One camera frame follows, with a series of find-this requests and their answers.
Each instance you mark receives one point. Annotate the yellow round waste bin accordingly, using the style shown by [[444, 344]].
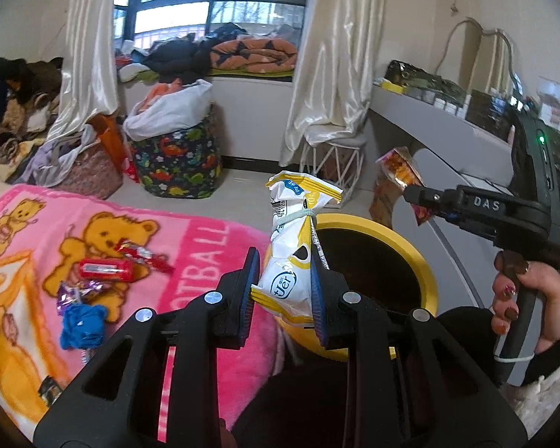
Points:
[[354, 221]]

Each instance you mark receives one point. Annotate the pale lavender garment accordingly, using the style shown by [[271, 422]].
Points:
[[56, 158]]

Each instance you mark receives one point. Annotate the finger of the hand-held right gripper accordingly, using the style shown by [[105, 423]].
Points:
[[429, 198]]

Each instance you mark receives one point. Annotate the orange patterned quilt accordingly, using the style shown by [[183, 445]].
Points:
[[256, 53]]

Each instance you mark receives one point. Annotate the dark shiny package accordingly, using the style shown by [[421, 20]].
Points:
[[415, 74]]

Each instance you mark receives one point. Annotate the red silver foil wrapper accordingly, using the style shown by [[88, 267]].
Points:
[[142, 254]]

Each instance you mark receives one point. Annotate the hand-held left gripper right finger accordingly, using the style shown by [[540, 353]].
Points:
[[319, 317]]

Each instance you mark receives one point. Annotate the pink bear print blanket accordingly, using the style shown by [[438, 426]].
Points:
[[186, 238]]

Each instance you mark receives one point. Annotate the red candy wrapper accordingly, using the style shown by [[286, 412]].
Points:
[[105, 269]]

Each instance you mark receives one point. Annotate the orange cloth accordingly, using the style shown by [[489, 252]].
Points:
[[161, 91]]

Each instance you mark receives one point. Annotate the cream satin curtain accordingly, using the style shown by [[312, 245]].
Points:
[[336, 56], [91, 56]]

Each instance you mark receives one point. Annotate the dark screen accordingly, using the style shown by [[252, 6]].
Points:
[[490, 109]]

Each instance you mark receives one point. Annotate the brown patterned bag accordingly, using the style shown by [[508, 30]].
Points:
[[95, 175]]

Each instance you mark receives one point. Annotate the green snack packet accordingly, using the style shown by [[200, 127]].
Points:
[[50, 389]]

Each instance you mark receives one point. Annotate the dinosaur print laundry basket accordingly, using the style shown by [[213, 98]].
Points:
[[182, 168]]

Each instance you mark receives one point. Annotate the orange paper bag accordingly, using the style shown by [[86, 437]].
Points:
[[112, 142]]

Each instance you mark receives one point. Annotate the row of small boxes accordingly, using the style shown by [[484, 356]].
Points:
[[448, 105]]

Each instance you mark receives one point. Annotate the small yellow box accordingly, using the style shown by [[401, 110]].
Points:
[[392, 86]]

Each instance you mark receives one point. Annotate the white arched tube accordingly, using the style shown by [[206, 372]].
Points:
[[469, 20]]

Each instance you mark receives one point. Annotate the blue plastic bag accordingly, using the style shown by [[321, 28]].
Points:
[[81, 326]]

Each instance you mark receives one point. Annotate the white yellow snack bag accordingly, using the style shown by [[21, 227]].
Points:
[[284, 238]]

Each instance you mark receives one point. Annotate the black jacket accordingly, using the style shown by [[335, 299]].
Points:
[[177, 56]]

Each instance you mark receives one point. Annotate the white pillow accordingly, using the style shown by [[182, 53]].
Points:
[[133, 72]]

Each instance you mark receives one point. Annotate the purple foil wrapper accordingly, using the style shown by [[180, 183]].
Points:
[[72, 296]]

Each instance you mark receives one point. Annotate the dark blue garment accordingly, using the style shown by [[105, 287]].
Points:
[[226, 31]]

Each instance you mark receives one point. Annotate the person's right forearm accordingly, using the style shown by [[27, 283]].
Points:
[[557, 364]]

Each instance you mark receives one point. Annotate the pile of dark clothes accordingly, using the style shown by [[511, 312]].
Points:
[[14, 84]]

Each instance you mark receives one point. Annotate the person's right hand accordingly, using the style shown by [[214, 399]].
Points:
[[553, 303]]

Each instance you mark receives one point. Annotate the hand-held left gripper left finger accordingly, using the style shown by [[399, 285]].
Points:
[[248, 308]]

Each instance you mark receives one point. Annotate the orange snack packet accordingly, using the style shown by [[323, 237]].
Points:
[[399, 168]]

